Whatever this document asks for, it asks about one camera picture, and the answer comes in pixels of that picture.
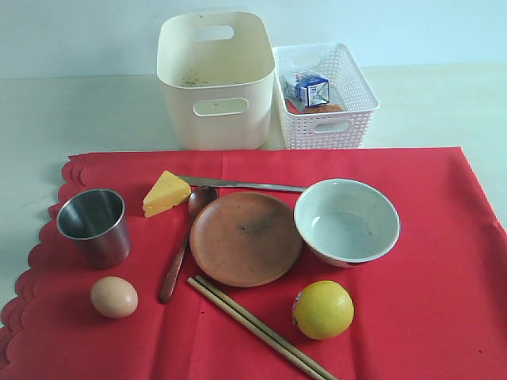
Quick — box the red sausage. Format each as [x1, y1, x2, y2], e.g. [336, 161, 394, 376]
[285, 98, 304, 115]

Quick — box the orange fried nugget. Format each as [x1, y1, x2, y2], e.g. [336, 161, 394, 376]
[303, 104, 345, 114]

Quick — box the blue white milk carton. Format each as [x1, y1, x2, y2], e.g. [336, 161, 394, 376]
[282, 70, 330, 107]

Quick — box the yellow lemon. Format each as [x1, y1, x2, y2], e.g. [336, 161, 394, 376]
[292, 280, 355, 340]

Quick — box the brown wooden plate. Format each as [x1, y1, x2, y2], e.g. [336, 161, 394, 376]
[189, 192, 303, 287]

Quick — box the dark wooden spoon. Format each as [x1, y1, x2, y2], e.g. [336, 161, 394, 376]
[158, 185, 218, 304]

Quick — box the silver table knife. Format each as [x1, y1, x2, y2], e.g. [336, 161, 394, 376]
[177, 175, 307, 193]

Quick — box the red scalloped table cloth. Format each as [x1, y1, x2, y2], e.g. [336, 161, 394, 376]
[1, 147, 506, 379]

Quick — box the white ceramic bowl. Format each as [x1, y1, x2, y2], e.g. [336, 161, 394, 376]
[294, 179, 401, 268]

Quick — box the upper wooden chopstick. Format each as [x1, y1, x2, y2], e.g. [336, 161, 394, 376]
[189, 275, 337, 380]

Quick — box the wooden chopstick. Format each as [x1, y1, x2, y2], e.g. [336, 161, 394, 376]
[189, 275, 337, 380]
[187, 278, 325, 380]

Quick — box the white woven plastic basket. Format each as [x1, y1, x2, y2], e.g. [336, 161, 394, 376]
[273, 43, 379, 149]

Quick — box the cream plastic tub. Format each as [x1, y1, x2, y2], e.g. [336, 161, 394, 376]
[156, 11, 275, 150]

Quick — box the stainless steel cup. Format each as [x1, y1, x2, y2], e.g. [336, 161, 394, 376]
[56, 188, 132, 269]

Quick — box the brown egg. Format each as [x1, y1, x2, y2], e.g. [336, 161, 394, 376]
[90, 276, 139, 319]

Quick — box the lower wooden chopstick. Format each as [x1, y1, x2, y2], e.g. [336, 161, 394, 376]
[187, 278, 325, 380]

